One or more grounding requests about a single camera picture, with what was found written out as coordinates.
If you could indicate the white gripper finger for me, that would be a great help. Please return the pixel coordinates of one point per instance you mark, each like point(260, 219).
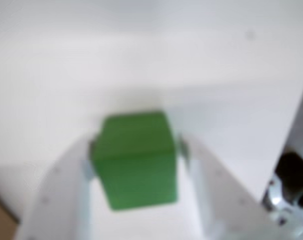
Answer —
point(61, 200)
point(224, 200)

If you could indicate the green cube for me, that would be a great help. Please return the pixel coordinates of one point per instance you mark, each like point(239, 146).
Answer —
point(136, 160)

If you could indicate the brown cardboard box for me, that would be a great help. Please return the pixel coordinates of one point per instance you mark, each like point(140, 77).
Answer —
point(1, 220)

